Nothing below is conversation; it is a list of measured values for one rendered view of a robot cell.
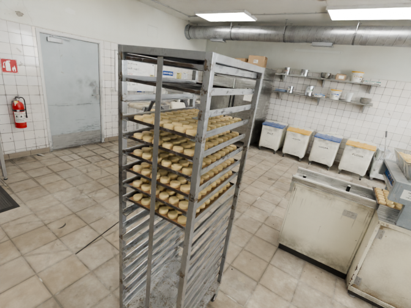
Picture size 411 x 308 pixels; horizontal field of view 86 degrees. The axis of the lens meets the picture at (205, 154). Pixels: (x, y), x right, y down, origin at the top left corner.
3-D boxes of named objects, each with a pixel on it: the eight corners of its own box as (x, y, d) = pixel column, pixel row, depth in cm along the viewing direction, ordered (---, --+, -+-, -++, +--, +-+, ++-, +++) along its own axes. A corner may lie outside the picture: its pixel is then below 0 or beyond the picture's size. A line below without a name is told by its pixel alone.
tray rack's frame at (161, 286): (174, 261, 212) (194, 60, 151) (221, 290, 189) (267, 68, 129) (118, 318, 158) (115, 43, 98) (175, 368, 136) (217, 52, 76)
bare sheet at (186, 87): (196, 84, 151) (196, 82, 151) (251, 93, 134) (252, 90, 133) (125, 80, 102) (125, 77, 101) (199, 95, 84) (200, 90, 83)
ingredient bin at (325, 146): (305, 164, 536) (314, 134, 510) (311, 158, 586) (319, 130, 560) (329, 172, 508) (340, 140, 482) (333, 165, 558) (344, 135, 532)
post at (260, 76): (218, 280, 188) (260, 67, 131) (221, 282, 187) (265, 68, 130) (216, 283, 186) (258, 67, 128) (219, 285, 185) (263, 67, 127)
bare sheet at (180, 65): (197, 70, 148) (197, 68, 148) (254, 77, 131) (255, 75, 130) (125, 59, 98) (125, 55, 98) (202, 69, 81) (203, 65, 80)
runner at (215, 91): (250, 93, 137) (251, 88, 136) (254, 94, 136) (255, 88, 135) (194, 95, 84) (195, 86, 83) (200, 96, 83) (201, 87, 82)
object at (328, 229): (345, 260, 247) (375, 189, 217) (344, 282, 219) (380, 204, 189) (282, 232, 280) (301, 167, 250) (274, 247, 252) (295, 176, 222)
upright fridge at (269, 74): (260, 143, 658) (276, 70, 589) (247, 150, 586) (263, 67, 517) (219, 132, 729) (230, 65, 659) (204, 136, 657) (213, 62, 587)
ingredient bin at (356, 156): (334, 173, 504) (346, 141, 478) (339, 166, 553) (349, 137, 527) (362, 182, 475) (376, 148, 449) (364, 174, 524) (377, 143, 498)
